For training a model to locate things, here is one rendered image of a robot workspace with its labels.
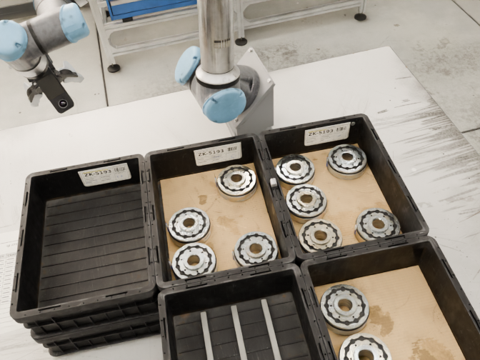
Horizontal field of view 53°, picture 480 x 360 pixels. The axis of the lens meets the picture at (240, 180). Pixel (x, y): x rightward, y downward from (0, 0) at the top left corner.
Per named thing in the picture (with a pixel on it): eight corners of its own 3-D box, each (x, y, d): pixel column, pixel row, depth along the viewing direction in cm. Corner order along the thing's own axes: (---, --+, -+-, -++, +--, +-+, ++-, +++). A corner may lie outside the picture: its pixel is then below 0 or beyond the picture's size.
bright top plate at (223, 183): (216, 167, 129) (216, 166, 129) (254, 164, 129) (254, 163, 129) (218, 197, 123) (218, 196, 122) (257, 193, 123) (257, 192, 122)
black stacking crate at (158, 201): (153, 182, 133) (144, 153, 125) (257, 162, 136) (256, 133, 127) (167, 313, 108) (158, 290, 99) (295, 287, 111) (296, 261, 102)
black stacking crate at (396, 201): (258, 162, 136) (257, 133, 127) (359, 143, 138) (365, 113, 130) (296, 286, 111) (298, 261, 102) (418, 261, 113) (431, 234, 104)
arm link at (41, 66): (48, 61, 107) (14, 79, 106) (53, 68, 112) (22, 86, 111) (31, 33, 108) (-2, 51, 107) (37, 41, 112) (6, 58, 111)
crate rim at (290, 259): (145, 158, 126) (143, 152, 124) (256, 138, 129) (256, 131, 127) (158, 295, 101) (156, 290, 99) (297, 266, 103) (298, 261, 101)
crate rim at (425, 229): (257, 138, 129) (256, 131, 127) (364, 118, 131) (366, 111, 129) (297, 266, 103) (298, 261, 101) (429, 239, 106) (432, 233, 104)
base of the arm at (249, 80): (221, 95, 158) (197, 84, 152) (248, 58, 152) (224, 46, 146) (236, 123, 149) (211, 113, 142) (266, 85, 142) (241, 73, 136)
